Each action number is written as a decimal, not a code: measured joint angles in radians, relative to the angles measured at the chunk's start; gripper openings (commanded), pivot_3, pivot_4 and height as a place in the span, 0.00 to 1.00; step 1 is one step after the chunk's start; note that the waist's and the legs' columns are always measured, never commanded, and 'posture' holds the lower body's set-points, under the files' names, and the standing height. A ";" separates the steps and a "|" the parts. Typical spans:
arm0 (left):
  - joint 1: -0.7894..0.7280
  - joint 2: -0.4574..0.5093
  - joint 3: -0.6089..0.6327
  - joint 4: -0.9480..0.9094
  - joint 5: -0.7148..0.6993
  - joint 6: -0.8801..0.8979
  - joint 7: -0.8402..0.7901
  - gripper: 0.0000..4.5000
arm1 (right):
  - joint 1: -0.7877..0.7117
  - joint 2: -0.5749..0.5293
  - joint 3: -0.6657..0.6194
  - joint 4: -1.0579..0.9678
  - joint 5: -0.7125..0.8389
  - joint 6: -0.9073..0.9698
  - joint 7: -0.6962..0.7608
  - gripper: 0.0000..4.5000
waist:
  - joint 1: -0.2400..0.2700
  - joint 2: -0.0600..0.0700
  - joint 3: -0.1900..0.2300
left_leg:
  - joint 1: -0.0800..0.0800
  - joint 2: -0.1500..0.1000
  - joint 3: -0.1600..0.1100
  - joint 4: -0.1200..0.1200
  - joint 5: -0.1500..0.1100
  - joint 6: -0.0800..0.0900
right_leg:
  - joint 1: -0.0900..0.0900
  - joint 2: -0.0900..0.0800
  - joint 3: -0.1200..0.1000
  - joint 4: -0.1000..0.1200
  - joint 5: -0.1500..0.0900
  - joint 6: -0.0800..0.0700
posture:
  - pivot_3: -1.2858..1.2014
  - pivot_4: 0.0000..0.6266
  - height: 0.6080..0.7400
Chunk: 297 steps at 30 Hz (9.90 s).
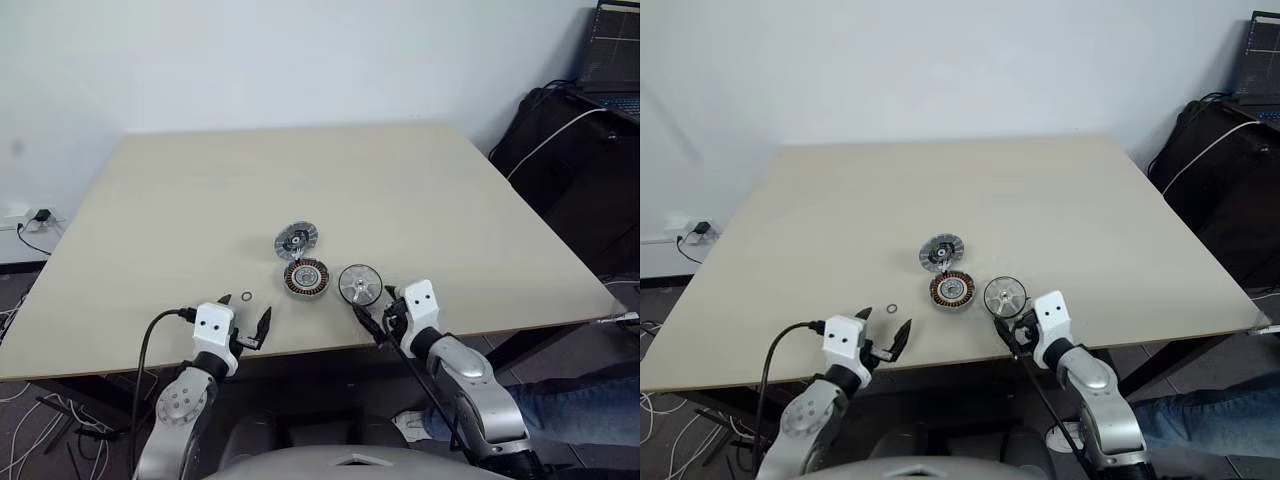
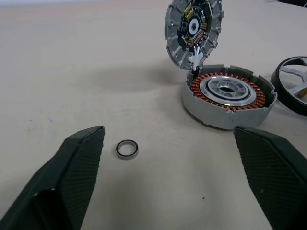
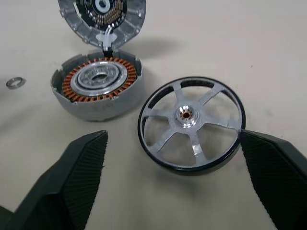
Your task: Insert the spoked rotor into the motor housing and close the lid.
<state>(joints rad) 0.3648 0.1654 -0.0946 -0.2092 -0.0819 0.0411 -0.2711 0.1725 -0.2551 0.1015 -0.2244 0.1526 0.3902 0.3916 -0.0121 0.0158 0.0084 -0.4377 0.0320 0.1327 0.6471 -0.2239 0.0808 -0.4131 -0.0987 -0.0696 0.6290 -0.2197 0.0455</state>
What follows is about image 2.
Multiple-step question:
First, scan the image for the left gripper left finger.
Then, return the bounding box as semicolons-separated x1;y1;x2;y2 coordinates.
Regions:
0;125;106;230

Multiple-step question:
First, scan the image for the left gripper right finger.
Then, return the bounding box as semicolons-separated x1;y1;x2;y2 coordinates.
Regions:
233;125;307;230

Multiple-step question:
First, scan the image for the small silver bearing ring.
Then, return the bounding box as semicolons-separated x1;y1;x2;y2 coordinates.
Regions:
116;139;140;160

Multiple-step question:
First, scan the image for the silver motor stator housing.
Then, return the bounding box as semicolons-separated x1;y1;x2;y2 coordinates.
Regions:
182;64;278;131

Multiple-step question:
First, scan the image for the black rotor ring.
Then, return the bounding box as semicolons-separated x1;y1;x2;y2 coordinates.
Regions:
270;56;307;107

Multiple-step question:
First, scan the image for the motor cover with circuit board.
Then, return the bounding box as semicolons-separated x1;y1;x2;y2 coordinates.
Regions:
164;0;223;71

